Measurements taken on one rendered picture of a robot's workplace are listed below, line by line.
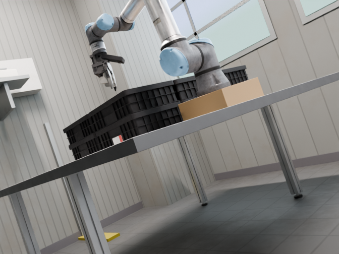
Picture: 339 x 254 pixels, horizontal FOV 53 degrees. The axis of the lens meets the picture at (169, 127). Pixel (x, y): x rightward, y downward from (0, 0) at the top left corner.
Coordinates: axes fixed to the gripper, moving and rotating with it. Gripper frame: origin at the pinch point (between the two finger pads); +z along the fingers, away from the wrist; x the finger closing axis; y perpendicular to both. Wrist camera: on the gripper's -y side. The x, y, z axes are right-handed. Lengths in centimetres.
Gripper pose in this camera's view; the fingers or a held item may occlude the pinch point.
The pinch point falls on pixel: (114, 86)
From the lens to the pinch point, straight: 173.9
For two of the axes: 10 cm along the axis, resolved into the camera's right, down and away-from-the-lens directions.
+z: 3.1, 9.4, -1.3
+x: -1.4, -0.9, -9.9
